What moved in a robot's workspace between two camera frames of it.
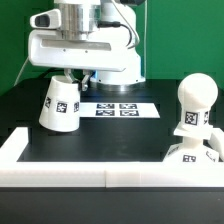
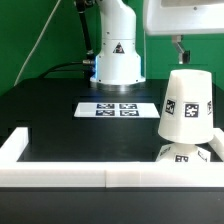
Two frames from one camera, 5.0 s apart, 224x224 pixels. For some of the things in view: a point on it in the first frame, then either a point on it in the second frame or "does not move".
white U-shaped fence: (107, 174) does not move
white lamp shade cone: (60, 110) to (187, 112)
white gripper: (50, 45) to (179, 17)
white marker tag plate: (119, 110) does not move
